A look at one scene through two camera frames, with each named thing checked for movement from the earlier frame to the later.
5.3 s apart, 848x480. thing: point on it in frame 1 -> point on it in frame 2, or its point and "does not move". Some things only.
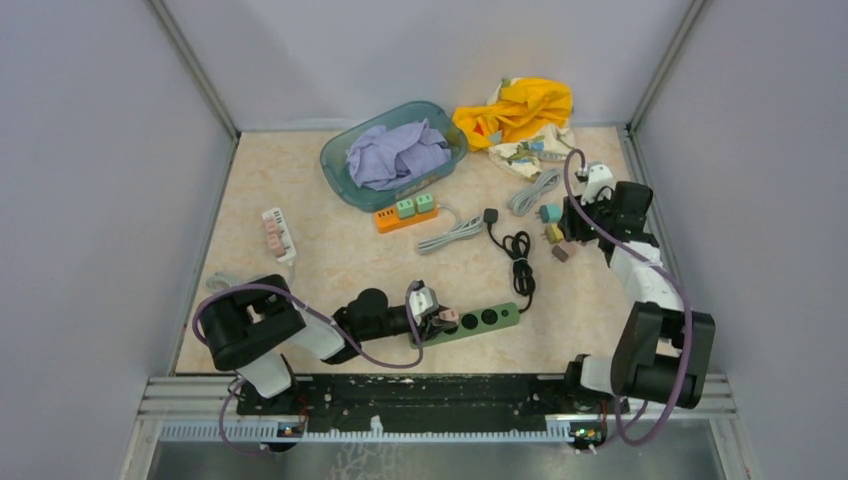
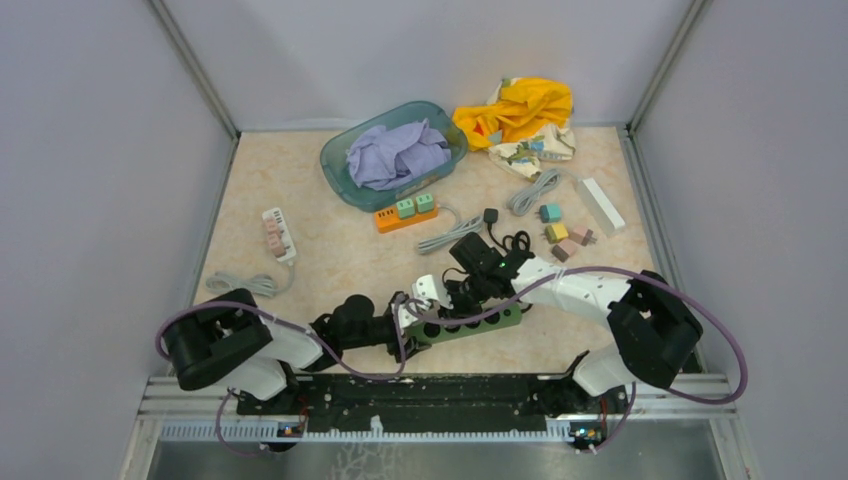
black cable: x=518 y=248 does not move
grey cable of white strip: x=525 y=199 does not move
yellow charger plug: x=553 y=233 does not move
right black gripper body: x=578 y=229 -> x=467 y=296
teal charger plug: x=550 y=213 does not move
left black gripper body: x=424 y=326 -> x=392 y=341
